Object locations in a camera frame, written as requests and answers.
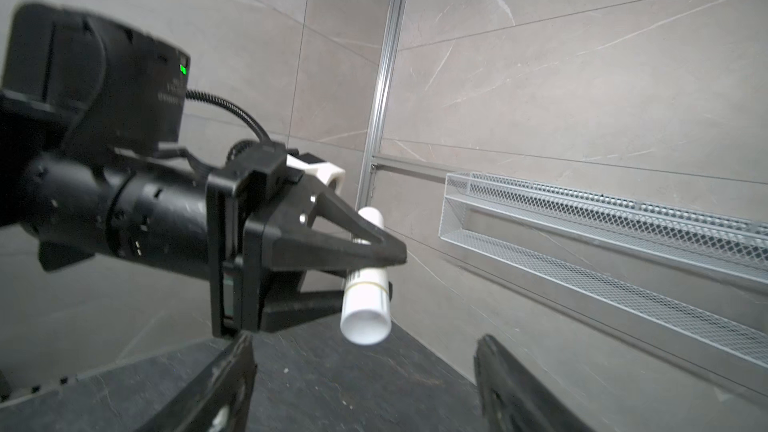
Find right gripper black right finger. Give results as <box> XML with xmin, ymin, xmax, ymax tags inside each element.
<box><xmin>474</xmin><ymin>334</ymin><xmax>591</xmax><ymax>432</ymax></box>

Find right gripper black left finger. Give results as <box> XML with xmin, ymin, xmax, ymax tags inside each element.
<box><xmin>139</xmin><ymin>332</ymin><xmax>257</xmax><ymax>432</ymax></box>

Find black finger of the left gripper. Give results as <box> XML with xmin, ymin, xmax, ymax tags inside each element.
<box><xmin>259</xmin><ymin>280</ymin><xmax>395</xmax><ymax>334</ymax></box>
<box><xmin>261</xmin><ymin>189</ymin><xmax>407</xmax><ymax>273</ymax></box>

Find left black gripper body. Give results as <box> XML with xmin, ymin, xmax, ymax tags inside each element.
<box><xmin>206</xmin><ymin>141</ymin><xmax>312</xmax><ymax>338</ymax></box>

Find white glue stick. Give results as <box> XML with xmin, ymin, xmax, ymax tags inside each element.
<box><xmin>339</xmin><ymin>206</ymin><xmax>394</xmax><ymax>347</ymax></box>

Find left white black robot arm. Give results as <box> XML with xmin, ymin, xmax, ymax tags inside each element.
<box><xmin>1</xmin><ymin>1</ymin><xmax>407</xmax><ymax>346</ymax></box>

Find aluminium frame profiles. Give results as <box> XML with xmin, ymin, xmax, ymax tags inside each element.
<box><xmin>355</xmin><ymin>0</ymin><xmax>452</xmax><ymax>208</ymax></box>

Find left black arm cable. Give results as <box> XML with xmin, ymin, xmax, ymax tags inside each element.
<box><xmin>183</xmin><ymin>88</ymin><xmax>275</xmax><ymax>145</ymax></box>

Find white wire mesh basket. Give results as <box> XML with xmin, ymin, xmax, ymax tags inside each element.
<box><xmin>439</xmin><ymin>172</ymin><xmax>767</xmax><ymax>389</ymax></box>

